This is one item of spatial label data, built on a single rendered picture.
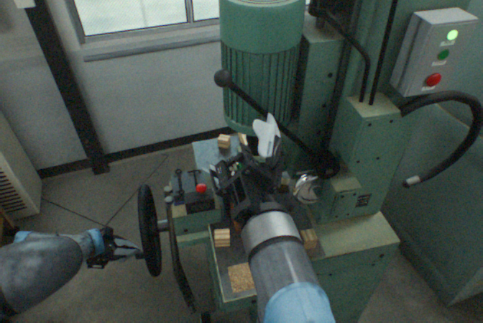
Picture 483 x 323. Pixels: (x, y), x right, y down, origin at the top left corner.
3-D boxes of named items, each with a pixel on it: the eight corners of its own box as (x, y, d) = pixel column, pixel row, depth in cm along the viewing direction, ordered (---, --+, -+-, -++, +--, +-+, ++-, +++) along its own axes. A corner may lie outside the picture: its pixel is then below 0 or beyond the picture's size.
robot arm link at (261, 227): (313, 244, 46) (268, 275, 49) (300, 217, 49) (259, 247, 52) (279, 228, 42) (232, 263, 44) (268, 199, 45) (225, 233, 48)
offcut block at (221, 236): (215, 247, 95) (214, 239, 92) (215, 237, 97) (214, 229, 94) (230, 246, 95) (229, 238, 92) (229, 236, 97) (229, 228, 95)
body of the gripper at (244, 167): (241, 137, 53) (263, 197, 44) (274, 160, 58) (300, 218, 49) (206, 167, 55) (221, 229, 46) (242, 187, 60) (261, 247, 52)
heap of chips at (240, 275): (227, 267, 90) (227, 263, 89) (264, 258, 92) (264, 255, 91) (233, 293, 85) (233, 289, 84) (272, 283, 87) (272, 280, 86)
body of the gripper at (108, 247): (107, 249, 120) (68, 246, 114) (114, 234, 115) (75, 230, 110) (106, 270, 114) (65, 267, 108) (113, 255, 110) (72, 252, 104)
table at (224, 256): (167, 157, 129) (165, 145, 125) (246, 144, 135) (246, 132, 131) (186, 324, 86) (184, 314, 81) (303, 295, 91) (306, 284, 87)
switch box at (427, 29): (388, 83, 78) (412, 11, 67) (428, 77, 80) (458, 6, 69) (404, 98, 74) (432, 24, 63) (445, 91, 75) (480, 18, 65)
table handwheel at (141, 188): (133, 166, 112) (131, 235, 89) (195, 156, 116) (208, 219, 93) (149, 226, 129) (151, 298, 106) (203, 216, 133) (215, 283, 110)
